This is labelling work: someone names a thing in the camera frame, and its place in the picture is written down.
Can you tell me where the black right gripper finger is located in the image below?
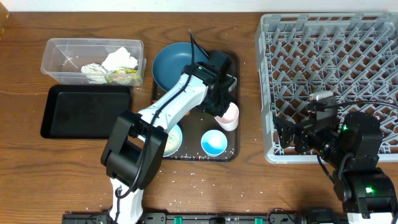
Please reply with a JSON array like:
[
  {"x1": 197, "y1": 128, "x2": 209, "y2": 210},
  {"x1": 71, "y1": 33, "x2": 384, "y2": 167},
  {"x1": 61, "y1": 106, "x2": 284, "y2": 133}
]
[
  {"x1": 273, "y1": 116, "x2": 292, "y2": 127},
  {"x1": 278, "y1": 124, "x2": 295, "y2": 148}
]

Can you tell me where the pink plastic cup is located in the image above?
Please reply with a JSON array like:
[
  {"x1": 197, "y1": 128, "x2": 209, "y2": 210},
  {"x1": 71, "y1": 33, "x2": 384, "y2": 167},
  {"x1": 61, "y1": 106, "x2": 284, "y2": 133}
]
[{"x1": 215, "y1": 103, "x2": 239, "y2": 131}]

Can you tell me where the small light blue cup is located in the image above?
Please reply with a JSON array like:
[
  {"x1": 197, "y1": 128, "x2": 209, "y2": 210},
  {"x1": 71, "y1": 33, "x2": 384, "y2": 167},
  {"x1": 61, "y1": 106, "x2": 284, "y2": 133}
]
[{"x1": 201, "y1": 129, "x2": 228, "y2": 157}]

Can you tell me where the dark blue plate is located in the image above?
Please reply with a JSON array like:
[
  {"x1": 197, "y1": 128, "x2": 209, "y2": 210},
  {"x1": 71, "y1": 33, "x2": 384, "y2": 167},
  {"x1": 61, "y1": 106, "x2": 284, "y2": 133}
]
[{"x1": 152, "y1": 42, "x2": 192, "y2": 91}]

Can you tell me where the light blue rice bowl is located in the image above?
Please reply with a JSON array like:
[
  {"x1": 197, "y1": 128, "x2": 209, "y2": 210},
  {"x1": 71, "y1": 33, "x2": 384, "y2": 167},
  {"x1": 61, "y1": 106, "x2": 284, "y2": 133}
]
[{"x1": 163, "y1": 124, "x2": 183, "y2": 157}]

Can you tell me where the pile of white rice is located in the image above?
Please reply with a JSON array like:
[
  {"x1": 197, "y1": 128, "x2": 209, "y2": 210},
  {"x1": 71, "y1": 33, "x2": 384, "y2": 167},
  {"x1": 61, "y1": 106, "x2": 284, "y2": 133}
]
[{"x1": 164, "y1": 132, "x2": 180, "y2": 156}]

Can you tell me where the yellow green snack wrapper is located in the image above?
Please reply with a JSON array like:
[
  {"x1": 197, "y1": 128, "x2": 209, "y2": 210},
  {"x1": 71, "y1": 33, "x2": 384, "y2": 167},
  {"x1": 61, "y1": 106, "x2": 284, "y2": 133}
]
[{"x1": 105, "y1": 68, "x2": 138, "y2": 85}]

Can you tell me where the white paper napkin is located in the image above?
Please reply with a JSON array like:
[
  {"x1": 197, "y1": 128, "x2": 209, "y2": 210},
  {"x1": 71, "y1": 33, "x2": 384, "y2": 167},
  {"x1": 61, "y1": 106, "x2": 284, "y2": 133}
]
[{"x1": 101, "y1": 47, "x2": 138, "y2": 72}]

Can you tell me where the grey paper ball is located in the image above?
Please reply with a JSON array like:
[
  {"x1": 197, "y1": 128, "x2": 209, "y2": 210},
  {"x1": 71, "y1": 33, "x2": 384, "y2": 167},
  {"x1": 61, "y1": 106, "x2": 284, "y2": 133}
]
[{"x1": 81, "y1": 63, "x2": 108, "y2": 84}]

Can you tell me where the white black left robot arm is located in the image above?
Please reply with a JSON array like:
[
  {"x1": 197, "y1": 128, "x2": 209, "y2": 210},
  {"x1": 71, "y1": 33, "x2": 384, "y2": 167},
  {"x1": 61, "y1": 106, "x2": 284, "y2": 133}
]
[{"x1": 101, "y1": 63, "x2": 237, "y2": 223}]

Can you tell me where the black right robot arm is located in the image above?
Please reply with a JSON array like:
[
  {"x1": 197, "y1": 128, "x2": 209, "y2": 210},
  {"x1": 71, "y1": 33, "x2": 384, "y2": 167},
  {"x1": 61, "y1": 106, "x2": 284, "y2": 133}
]
[{"x1": 273, "y1": 110, "x2": 397, "y2": 223}]

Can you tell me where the grey dishwasher rack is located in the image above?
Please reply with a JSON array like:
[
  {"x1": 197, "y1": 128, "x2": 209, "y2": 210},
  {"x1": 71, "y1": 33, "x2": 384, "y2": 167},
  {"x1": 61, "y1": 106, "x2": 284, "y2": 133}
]
[{"x1": 254, "y1": 12, "x2": 397, "y2": 164}]

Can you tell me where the black waste tray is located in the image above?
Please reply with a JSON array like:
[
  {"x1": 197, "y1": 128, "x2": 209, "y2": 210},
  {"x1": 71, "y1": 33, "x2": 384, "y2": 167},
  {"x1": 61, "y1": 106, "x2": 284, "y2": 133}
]
[{"x1": 40, "y1": 85, "x2": 132, "y2": 139}]

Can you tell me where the clear plastic waste bin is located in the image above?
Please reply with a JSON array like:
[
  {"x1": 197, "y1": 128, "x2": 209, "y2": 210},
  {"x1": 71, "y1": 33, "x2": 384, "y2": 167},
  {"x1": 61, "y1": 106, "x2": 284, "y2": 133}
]
[{"x1": 41, "y1": 38, "x2": 146, "y2": 86}]

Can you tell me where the black rail at table edge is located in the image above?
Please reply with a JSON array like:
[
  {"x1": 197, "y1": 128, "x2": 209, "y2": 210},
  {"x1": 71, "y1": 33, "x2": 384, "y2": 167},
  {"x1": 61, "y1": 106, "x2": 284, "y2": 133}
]
[{"x1": 62, "y1": 208, "x2": 349, "y2": 224}]

